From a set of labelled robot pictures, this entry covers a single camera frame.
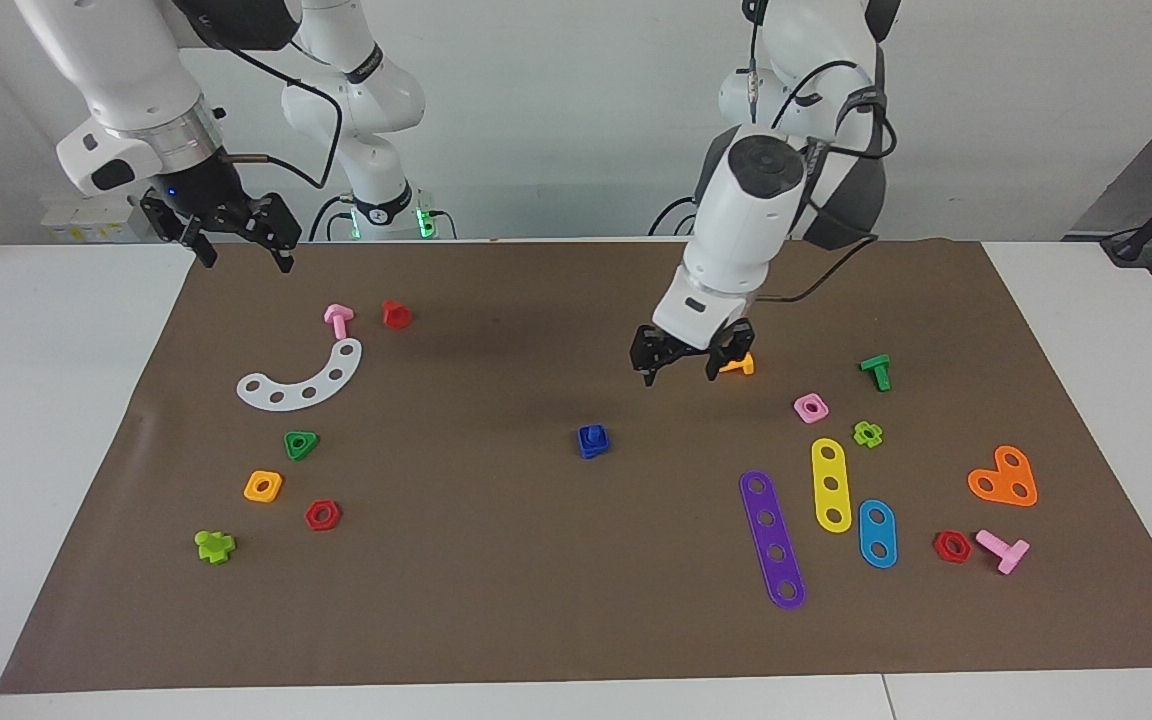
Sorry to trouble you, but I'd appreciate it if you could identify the brown table mat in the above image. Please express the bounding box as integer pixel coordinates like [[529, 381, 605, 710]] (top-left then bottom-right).
[[0, 238, 1152, 695]]

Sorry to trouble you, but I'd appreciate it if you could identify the black base cable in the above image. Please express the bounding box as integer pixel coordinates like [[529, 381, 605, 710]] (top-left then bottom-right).
[[309, 193, 359, 243], [647, 195, 700, 238]]

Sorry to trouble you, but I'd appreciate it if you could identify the orange heart-shaped plate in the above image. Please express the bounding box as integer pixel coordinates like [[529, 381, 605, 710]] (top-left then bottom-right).
[[967, 445, 1039, 508]]

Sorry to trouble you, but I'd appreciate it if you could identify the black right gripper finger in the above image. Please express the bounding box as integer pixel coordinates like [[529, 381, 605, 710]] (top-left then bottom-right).
[[241, 193, 302, 273], [141, 193, 219, 269]]

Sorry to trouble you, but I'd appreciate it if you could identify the purple four-hole strip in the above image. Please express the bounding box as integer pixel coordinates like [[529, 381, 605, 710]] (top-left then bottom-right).
[[739, 470, 807, 611]]

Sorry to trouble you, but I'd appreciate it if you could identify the blue two-hole strip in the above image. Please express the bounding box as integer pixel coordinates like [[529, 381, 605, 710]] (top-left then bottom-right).
[[858, 499, 898, 570]]

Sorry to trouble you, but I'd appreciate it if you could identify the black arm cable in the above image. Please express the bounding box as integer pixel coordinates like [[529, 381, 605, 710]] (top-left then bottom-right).
[[176, 0, 345, 191], [748, 0, 899, 304]]

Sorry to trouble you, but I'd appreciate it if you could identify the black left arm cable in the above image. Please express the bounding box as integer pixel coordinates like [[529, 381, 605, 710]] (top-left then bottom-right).
[[748, 0, 899, 304]]

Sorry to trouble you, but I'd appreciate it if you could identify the yellow three-hole strip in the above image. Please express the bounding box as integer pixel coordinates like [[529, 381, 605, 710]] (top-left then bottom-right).
[[811, 437, 853, 535]]

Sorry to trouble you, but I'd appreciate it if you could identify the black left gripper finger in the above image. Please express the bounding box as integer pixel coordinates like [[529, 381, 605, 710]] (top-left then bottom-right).
[[705, 322, 755, 381], [631, 335, 677, 387]]

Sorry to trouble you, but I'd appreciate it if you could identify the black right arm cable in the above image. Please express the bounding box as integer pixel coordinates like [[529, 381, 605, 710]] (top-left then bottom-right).
[[176, 0, 345, 191]]

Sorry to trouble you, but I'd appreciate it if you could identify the white curved hole plate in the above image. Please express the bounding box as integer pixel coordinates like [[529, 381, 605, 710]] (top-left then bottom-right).
[[236, 338, 364, 413]]

